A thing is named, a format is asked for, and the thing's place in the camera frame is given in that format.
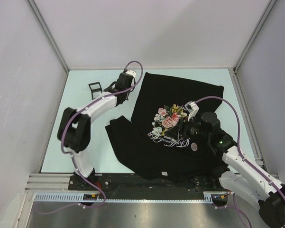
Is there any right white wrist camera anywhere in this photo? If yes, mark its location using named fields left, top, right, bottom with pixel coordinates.
left=184, top=101, right=199, bottom=121

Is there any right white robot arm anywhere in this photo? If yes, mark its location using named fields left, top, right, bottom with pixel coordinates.
left=165, top=112, right=285, bottom=228

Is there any aluminium frame rail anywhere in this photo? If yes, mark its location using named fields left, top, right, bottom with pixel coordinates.
left=25, top=172, right=282, bottom=193

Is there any black floral print t-shirt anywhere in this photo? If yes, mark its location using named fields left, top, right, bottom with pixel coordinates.
left=106, top=73, right=224, bottom=183

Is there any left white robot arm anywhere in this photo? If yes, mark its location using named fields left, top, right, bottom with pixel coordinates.
left=57, top=70, right=136, bottom=190

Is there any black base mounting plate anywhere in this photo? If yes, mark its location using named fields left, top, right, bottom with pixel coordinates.
left=68, top=172, right=230, bottom=193

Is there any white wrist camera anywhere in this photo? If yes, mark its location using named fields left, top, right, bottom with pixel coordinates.
left=123, top=69, right=137, bottom=77
left=184, top=101, right=199, bottom=121

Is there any round pink brooch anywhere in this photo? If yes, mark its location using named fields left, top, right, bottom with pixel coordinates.
left=191, top=143, right=198, bottom=152

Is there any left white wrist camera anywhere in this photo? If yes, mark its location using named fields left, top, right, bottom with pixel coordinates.
left=123, top=69, right=137, bottom=77

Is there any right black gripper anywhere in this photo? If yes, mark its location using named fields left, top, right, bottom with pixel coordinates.
left=164, top=114, right=210, bottom=141

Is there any left black display box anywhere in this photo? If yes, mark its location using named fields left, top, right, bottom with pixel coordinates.
left=88, top=82, right=103, bottom=100

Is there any white slotted cable duct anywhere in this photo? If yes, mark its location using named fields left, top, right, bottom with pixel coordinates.
left=34, top=192, right=230, bottom=204

